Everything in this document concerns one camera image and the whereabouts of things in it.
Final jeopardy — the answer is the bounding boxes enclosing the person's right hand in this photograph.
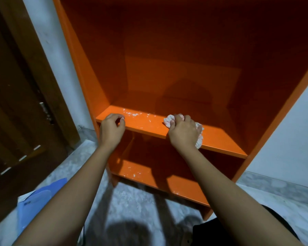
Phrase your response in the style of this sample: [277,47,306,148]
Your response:
[167,114,203,151]

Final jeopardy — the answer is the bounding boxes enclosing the person's left hand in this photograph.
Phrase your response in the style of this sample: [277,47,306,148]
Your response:
[99,113,126,148]

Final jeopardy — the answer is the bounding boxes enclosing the white patterned cleaning cloth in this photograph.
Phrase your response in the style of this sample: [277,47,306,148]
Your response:
[163,114,204,149]

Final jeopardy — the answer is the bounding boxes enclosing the orange shelf cabinet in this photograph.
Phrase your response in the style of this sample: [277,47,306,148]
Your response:
[52,0,308,221]

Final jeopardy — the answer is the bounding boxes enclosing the person's right forearm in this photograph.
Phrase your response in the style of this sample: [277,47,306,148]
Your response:
[175,147,304,246]

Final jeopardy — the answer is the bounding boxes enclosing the person's left forearm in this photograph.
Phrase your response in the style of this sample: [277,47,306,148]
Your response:
[13,145,113,246]

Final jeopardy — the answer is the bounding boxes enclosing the metal door latch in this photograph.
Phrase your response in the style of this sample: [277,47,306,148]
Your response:
[39,101,54,125]

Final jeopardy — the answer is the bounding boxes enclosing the dark brown wooden door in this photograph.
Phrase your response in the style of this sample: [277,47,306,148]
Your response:
[0,0,80,231]

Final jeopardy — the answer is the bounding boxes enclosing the blue plastic folder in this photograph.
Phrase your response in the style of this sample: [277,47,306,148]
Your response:
[17,178,68,236]

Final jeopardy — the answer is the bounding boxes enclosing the person's black trousers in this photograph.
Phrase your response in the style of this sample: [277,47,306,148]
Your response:
[192,205,301,246]

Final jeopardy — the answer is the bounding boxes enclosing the white paper sheet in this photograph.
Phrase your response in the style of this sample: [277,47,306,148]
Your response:
[17,191,36,203]

